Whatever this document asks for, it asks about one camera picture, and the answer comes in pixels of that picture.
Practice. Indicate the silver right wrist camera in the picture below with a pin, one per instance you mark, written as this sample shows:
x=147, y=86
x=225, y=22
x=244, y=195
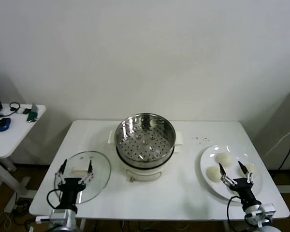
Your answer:
x=269, y=208

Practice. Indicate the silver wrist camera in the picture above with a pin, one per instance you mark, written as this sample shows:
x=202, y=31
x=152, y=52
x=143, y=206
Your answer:
x=269, y=208
x=62, y=214

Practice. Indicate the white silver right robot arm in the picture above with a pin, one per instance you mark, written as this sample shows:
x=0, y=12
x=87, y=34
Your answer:
x=253, y=212

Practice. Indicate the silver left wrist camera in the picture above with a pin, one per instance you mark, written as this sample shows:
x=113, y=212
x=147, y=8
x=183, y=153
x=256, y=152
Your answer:
x=62, y=214

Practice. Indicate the white electric cooking pot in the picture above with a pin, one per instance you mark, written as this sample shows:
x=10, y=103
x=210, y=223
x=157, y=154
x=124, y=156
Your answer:
x=140, y=173

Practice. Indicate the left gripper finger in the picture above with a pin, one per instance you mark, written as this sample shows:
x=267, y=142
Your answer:
x=60, y=172
x=90, y=172

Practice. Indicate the dark floor power strip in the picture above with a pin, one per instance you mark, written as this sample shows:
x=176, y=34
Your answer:
x=21, y=205

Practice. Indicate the perforated stainless steel steamer basket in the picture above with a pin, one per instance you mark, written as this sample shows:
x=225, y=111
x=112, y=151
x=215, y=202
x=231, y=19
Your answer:
x=145, y=142

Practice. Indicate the small black device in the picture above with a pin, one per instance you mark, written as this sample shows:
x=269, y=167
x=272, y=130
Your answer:
x=26, y=111

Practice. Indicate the large white plate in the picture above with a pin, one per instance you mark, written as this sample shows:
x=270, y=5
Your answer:
x=207, y=159

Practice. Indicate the round glass pot lid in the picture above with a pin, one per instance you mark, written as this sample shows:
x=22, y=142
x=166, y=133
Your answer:
x=99, y=169

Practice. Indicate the green upright gadget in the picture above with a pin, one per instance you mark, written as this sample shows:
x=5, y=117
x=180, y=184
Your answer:
x=32, y=112

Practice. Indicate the white side table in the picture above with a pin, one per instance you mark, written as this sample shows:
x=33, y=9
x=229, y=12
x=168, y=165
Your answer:
x=14, y=135

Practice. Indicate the white work table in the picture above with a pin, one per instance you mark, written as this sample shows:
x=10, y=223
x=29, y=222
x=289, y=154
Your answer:
x=174, y=198

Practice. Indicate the blue computer mouse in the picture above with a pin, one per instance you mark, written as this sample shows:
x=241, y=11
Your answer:
x=3, y=124

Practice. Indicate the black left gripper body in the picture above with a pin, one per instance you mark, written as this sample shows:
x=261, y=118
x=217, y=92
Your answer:
x=71, y=191

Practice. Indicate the small white device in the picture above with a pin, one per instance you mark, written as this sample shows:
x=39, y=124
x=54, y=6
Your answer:
x=20, y=111

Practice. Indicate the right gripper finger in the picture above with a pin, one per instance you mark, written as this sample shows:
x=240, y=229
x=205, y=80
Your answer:
x=224, y=177
x=249, y=175

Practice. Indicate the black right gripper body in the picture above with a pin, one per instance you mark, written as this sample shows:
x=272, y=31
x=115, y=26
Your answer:
x=244, y=191

